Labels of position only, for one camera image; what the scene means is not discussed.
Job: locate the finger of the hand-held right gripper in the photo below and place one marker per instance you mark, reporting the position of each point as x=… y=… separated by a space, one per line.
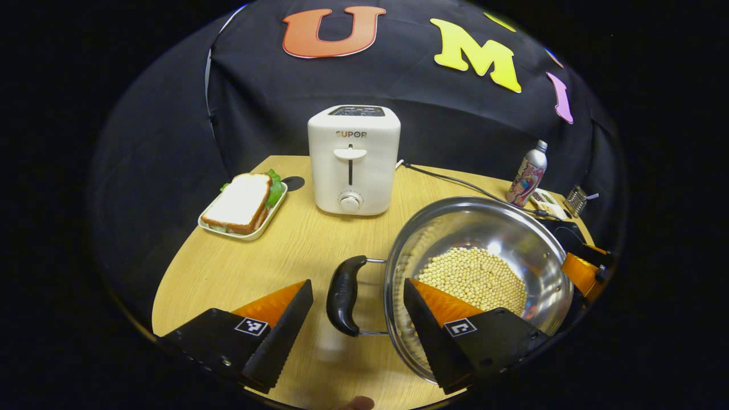
x=578 y=270

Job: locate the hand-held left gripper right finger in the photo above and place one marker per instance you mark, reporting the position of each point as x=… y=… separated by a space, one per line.
x=433 y=341

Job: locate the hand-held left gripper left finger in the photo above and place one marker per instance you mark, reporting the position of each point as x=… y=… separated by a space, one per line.
x=282 y=336

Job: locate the metal mesh utensil holder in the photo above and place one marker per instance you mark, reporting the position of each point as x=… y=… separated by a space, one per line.
x=575 y=200

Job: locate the white divided dish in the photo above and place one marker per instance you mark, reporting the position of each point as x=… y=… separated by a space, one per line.
x=549 y=205

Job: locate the heap of soybeans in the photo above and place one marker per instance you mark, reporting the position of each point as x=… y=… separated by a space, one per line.
x=472 y=273

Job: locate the silver printed bottle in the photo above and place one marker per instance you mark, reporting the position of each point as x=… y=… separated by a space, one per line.
x=527 y=176

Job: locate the sandwich with lettuce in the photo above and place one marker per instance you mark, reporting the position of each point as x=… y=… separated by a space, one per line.
x=239 y=202

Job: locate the black desk grommet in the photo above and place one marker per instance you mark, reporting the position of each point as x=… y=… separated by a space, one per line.
x=293 y=183

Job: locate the white toaster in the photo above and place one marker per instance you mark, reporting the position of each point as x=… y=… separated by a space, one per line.
x=353 y=171

